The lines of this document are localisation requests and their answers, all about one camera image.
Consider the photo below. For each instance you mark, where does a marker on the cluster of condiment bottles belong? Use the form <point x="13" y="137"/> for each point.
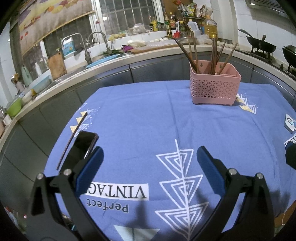
<point x="171" y="22"/>

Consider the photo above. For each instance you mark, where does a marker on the white detergent bottle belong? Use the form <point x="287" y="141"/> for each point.
<point x="68" y="47"/>

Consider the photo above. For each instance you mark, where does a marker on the leaf printed window blind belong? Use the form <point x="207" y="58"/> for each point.
<point x="53" y="18"/>

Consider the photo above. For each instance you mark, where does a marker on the large wooden cutting board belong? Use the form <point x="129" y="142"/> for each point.
<point x="152" y="49"/>

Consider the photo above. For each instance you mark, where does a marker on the blue printed tablecloth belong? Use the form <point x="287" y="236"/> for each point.
<point x="143" y="129"/>

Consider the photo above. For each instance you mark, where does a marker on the curved metal faucet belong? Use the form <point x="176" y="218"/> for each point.
<point x="106" y="46"/>

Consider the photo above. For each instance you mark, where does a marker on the small wooden cutting board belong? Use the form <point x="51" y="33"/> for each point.
<point x="56" y="67"/>

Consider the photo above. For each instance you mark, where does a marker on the blue plastic basin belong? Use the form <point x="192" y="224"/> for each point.
<point x="104" y="60"/>

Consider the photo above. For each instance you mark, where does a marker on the tall metal faucet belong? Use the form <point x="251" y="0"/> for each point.
<point x="87" y="55"/>

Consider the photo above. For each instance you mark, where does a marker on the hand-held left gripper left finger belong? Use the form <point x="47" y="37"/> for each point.
<point x="90" y="171"/>

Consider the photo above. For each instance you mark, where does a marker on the gas stove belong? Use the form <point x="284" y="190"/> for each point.
<point x="266" y="56"/>

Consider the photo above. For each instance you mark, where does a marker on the black smartphone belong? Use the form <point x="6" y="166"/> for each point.
<point x="81" y="146"/>

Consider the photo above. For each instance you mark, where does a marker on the yellow cooking oil bottle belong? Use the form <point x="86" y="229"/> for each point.
<point x="210" y="29"/>

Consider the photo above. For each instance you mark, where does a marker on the white plastic jug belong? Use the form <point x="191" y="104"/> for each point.
<point x="193" y="29"/>

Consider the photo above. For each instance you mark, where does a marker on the white bowl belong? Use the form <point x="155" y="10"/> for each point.
<point x="27" y="97"/>

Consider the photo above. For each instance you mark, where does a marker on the stainless steel range hood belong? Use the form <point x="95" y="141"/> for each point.
<point x="266" y="5"/>

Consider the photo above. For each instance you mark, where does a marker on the pink plastic utensil basket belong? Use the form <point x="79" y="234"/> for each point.
<point x="212" y="90"/>

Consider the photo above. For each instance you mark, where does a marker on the brown wooden chopstick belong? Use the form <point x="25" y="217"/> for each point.
<point x="74" y="134"/>

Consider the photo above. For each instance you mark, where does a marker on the dark pot with lid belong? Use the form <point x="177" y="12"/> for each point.
<point x="290" y="54"/>

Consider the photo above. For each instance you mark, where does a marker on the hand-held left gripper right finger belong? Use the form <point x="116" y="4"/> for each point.
<point x="211" y="173"/>

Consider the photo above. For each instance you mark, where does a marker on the stainless steel sink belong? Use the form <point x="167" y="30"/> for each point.
<point x="76" y="69"/>

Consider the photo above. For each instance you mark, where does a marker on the barred kitchen window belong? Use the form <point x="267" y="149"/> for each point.
<point x="124" y="11"/>

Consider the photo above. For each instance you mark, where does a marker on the pale green flask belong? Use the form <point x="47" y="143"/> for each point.
<point x="26" y="77"/>

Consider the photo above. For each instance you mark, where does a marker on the bundle of chopsticks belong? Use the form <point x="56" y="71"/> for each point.
<point x="215" y="55"/>

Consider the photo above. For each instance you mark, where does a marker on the black wok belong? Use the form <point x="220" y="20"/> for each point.
<point x="261" y="46"/>

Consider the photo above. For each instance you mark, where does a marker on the green bowl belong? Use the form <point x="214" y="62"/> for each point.
<point x="14" y="109"/>

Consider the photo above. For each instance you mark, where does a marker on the pale blue plastic container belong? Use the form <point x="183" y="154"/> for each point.
<point x="41" y="84"/>

